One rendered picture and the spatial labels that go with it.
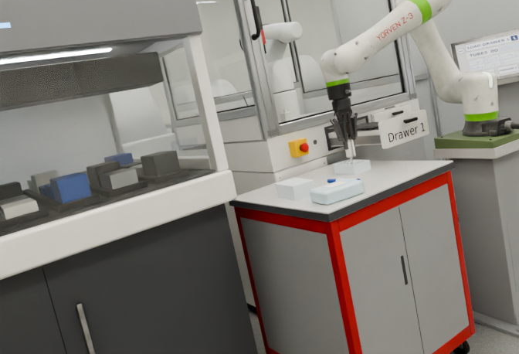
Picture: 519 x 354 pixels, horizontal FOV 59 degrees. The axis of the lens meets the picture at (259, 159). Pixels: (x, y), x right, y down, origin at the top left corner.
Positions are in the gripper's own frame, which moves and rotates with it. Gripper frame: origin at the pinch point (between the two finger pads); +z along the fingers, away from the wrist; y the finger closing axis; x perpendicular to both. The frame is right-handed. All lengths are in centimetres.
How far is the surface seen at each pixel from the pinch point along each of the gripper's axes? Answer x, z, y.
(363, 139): 4.3, -1.2, 11.8
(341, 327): -33, 46, -44
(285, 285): -6, 39, -46
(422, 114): -6.7, -6.3, 36.9
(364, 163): -8.9, 5.5, -1.9
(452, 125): 96, 25, 187
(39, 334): -1, 24, -123
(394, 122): -7.9, -6.4, 18.6
